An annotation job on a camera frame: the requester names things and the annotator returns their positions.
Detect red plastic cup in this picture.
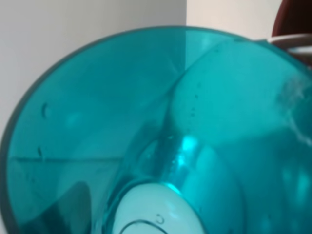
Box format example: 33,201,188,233
271,0,312,68

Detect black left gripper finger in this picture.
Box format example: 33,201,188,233
24,182,92,234

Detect teal translucent plastic cup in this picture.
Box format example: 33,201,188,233
0,26,312,234

